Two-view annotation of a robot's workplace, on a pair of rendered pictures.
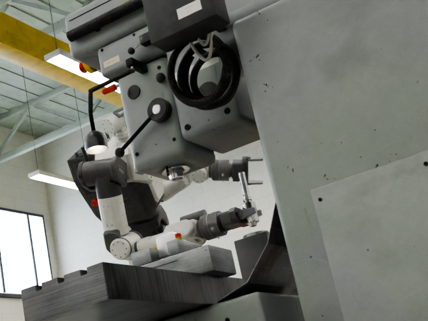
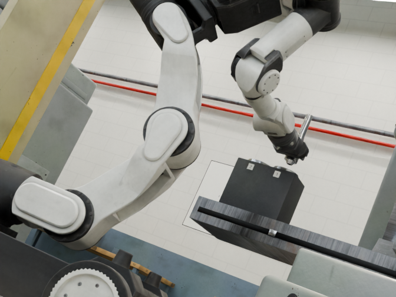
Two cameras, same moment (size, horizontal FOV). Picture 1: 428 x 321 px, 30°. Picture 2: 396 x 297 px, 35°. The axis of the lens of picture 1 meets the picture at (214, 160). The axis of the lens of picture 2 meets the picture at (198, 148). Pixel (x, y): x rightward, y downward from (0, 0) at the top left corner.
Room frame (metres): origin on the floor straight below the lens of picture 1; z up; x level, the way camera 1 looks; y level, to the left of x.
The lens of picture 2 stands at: (2.59, 2.00, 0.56)
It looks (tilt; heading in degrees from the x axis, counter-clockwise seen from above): 14 degrees up; 280
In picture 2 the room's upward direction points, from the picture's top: 25 degrees clockwise
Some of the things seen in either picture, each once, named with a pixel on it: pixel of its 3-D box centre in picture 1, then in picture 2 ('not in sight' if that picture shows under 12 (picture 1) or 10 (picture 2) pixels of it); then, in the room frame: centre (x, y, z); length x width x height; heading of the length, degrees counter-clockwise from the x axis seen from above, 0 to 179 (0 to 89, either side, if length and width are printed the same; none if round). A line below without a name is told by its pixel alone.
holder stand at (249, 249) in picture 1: (267, 264); (261, 194); (2.69, -0.10, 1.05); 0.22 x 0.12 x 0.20; 157
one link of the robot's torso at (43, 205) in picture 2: not in sight; (60, 214); (3.15, 0.31, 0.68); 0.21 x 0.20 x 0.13; 174
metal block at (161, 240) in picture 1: (170, 245); not in sight; (2.16, 0.17, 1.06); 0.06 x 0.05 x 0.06; 158
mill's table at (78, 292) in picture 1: (203, 302); (382, 277); (2.27, 0.12, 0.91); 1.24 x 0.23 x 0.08; 155
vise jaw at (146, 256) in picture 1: (155, 260); not in sight; (2.18, 0.22, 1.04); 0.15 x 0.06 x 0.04; 158
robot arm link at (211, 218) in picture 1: (227, 221); (286, 141); (2.68, 0.00, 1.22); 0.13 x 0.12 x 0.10; 158
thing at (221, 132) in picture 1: (220, 97); not in sight; (2.18, -0.06, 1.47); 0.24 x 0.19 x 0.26; 155
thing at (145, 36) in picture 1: (146, 42); not in sight; (2.11, 0.12, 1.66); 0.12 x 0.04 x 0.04; 65
